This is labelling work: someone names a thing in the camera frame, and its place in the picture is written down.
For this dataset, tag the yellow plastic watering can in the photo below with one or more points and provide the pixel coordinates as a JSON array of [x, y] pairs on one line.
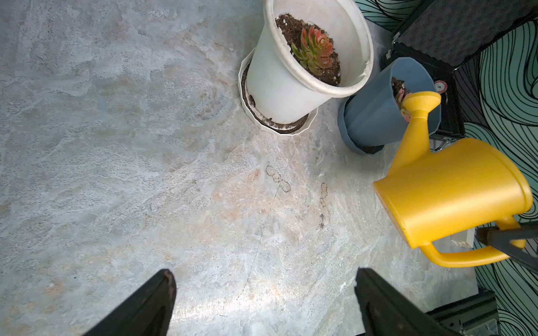
[[431, 196]]

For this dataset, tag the blue-grey flower pot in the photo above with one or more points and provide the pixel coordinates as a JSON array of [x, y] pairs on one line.
[[371, 118]]

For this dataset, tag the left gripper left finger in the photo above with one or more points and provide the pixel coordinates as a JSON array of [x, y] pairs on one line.
[[148, 311]]

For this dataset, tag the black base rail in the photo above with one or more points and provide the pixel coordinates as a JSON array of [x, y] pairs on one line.
[[476, 315]]

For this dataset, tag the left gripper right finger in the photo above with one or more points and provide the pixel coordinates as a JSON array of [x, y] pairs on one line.
[[384, 311]]

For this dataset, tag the pink succulent in blue pot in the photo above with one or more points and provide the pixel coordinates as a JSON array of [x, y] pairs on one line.
[[400, 93]]

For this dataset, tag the white pot saucer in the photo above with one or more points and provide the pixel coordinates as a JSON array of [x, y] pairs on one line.
[[272, 97]]

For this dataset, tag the open black tool case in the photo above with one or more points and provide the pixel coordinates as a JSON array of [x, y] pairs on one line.
[[483, 57]]

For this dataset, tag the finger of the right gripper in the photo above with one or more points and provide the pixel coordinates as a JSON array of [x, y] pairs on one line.
[[519, 244]]

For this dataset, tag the red-green succulent in white pot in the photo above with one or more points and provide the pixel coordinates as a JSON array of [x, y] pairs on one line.
[[315, 52]]

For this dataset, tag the white flower pot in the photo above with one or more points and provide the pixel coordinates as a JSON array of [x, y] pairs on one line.
[[345, 26]]

